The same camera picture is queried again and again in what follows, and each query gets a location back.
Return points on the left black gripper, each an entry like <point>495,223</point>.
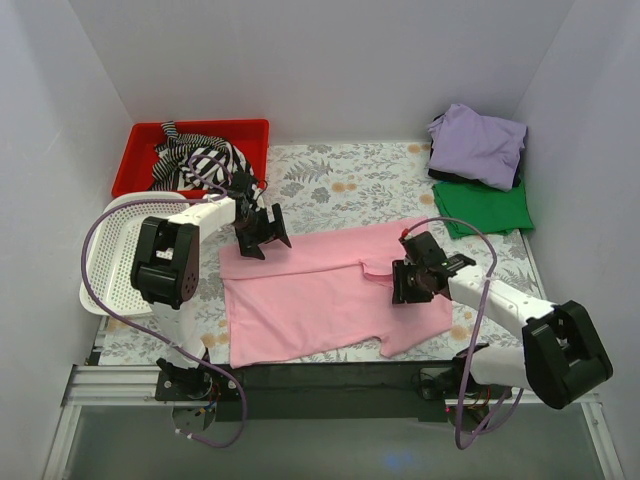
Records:
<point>261,230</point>

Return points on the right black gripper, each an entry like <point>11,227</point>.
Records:
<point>406,282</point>

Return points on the pink t shirt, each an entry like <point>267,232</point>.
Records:
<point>326,291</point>

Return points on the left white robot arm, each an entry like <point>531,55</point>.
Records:
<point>166,266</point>

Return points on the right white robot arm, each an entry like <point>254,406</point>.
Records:
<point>561,356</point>

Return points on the floral table mat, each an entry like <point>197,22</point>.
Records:
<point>331,187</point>

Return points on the black white striped shirt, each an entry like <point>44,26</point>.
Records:
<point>191,161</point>

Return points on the folded green shirt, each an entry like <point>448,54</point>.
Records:
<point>489,210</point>

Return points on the red plastic bin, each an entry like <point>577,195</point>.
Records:
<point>251,136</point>

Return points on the folded purple shirt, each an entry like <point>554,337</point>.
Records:
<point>475,145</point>

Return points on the white plastic basket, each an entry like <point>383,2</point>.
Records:
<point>113,246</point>

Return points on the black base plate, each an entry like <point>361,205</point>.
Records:
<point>316,391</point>

